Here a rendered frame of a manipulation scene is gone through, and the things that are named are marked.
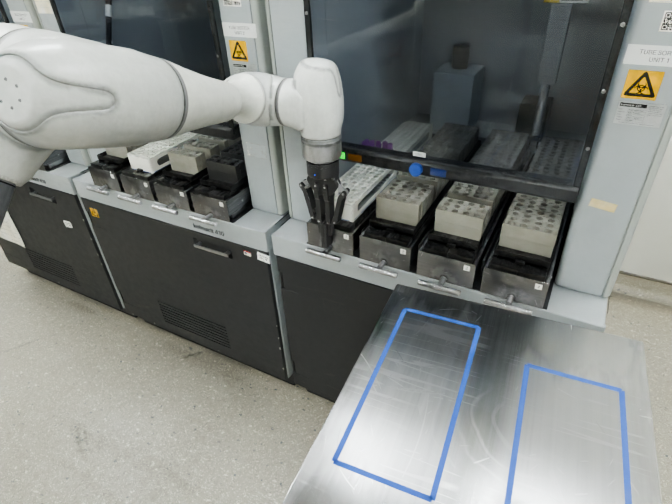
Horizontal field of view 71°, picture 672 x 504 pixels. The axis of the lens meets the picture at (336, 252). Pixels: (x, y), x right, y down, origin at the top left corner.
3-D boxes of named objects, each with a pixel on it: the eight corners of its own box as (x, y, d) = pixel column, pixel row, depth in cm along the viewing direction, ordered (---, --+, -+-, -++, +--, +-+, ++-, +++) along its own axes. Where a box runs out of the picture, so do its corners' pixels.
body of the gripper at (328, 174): (346, 154, 108) (347, 191, 113) (314, 149, 111) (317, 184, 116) (330, 167, 102) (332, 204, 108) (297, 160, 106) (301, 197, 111)
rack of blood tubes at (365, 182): (367, 172, 145) (367, 153, 141) (397, 178, 141) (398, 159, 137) (319, 218, 124) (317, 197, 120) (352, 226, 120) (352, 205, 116)
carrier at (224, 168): (243, 182, 139) (240, 163, 135) (238, 185, 137) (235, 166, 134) (213, 175, 144) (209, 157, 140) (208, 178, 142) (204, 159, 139)
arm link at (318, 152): (313, 124, 109) (315, 148, 112) (292, 137, 102) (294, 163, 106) (348, 129, 105) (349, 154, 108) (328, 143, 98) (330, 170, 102)
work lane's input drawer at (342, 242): (403, 150, 174) (404, 127, 169) (439, 156, 168) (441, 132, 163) (299, 253, 123) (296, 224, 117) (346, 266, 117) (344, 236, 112)
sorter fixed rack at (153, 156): (194, 139, 174) (190, 123, 170) (215, 143, 170) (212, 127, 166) (131, 171, 153) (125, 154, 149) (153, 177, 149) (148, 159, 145)
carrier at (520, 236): (552, 253, 104) (559, 230, 100) (551, 258, 102) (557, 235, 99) (499, 240, 108) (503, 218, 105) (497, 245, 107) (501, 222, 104)
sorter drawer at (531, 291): (532, 171, 155) (538, 146, 150) (577, 179, 150) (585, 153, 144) (473, 303, 104) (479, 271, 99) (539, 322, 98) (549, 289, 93)
